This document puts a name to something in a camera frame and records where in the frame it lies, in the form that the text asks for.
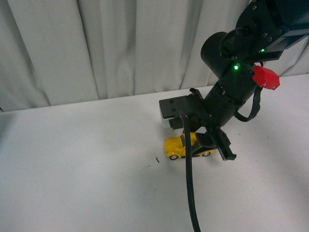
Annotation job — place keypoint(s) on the yellow beetle toy car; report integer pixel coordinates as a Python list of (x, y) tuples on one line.
[(174, 147)]

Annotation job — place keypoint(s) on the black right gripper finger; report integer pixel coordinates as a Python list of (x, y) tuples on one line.
[(176, 123), (204, 143)]

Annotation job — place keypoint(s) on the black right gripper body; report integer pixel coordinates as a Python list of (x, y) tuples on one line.
[(210, 114)]

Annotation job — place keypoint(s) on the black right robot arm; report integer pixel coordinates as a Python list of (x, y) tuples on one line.
[(263, 31)]

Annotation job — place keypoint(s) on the red plastic clip block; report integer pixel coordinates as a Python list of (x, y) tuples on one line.
[(266, 78)]

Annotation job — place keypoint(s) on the grey pleated curtain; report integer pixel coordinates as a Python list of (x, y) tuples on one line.
[(55, 52)]

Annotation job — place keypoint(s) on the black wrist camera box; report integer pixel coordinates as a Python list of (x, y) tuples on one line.
[(170, 108)]

